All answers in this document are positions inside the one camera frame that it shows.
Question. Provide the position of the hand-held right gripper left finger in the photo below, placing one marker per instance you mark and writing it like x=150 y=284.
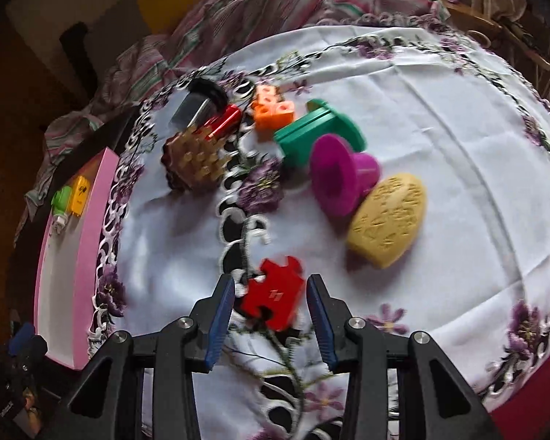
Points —
x=222 y=321

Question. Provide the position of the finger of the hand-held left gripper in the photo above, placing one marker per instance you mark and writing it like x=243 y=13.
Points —
x=20 y=339

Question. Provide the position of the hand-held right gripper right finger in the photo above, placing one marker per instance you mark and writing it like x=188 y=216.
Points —
x=323 y=325

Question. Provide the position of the red puzzle piece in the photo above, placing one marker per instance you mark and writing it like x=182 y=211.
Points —
x=270 y=295

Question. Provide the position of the yellow embossed oval block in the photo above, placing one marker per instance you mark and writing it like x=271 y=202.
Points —
x=387 y=220

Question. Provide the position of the magenta plastic spool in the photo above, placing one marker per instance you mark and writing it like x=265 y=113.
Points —
x=334 y=176

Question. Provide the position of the brown pegged brush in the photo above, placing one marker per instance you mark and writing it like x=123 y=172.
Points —
x=188 y=165

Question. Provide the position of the green plastic spool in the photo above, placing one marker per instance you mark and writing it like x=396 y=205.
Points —
x=311 y=135

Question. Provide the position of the red capsule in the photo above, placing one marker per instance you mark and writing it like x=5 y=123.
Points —
x=224 y=119

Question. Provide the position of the green and white small toy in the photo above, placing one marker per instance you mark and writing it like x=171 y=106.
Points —
x=60 y=199

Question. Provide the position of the orange small toy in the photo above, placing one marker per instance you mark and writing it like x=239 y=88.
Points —
x=80 y=195

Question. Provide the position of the orange interlocking blocks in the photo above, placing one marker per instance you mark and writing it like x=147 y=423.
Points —
x=270 y=117

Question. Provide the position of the white embroidered floral tablecloth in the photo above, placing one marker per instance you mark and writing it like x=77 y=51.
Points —
x=440 y=146

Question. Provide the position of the black and silver cylinder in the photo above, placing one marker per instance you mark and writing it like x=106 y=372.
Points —
x=195 y=105

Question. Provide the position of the red fabric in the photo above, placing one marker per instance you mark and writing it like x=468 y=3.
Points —
x=536 y=398

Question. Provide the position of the black rolled mat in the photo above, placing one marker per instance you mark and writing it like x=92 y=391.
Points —
x=75 y=55

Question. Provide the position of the pink green striped cloth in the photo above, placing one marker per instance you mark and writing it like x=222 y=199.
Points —
x=266 y=9

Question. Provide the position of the wooden chair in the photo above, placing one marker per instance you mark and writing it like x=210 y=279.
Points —
x=481 y=20

